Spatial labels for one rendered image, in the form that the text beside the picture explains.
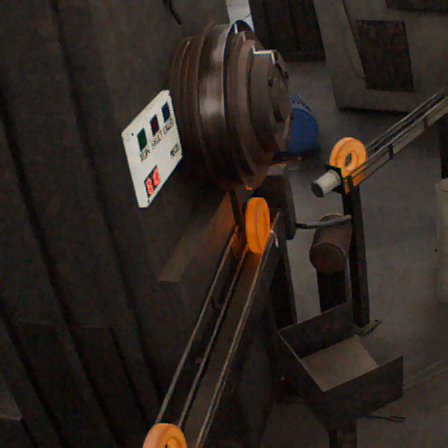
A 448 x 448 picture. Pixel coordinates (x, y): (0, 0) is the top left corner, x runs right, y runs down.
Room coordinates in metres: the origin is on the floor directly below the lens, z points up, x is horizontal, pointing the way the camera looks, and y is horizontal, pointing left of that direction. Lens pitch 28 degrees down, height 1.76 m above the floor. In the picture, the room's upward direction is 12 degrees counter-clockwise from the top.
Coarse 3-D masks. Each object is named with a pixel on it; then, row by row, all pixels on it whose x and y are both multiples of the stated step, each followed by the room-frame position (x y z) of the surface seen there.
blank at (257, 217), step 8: (256, 200) 1.86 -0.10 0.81; (264, 200) 1.90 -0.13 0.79; (248, 208) 1.83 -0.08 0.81; (256, 208) 1.82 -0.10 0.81; (264, 208) 1.88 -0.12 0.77; (248, 216) 1.81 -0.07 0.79; (256, 216) 1.80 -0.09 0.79; (264, 216) 1.88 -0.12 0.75; (248, 224) 1.80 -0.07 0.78; (256, 224) 1.79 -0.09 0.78; (264, 224) 1.88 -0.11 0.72; (248, 232) 1.79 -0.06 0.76; (256, 232) 1.78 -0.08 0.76; (264, 232) 1.86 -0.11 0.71; (248, 240) 1.79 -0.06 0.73; (256, 240) 1.78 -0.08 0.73; (264, 240) 1.83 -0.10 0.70; (256, 248) 1.79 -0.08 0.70
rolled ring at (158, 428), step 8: (160, 424) 1.06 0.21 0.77; (168, 424) 1.06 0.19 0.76; (152, 432) 1.02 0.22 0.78; (160, 432) 1.02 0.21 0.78; (168, 432) 1.04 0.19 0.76; (176, 432) 1.06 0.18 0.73; (152, 440) 1.00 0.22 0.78; (160, 440) 1.00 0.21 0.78; (168, 440) 1.03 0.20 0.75; (176, 440) 1.06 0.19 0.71; (184, 440) 1.08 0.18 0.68
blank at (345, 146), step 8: (336, 144) 2.22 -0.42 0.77; (344, 144) 2.21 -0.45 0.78; (352, 144) 2.23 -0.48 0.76; (360, 144) 2.25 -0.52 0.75; (336, 152) 2.20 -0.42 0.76; (344, 152) 2.20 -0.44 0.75; (352, 152) 2.25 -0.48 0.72; (360, 152) 2.24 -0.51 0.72; (336, 160) 2.18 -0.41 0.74; (344, 160) 2.20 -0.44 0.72; (352, 160) 2.26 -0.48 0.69; (360, 160) 2.24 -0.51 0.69; (344, 168) 2.20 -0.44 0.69; (352, 168) 2.23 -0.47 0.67
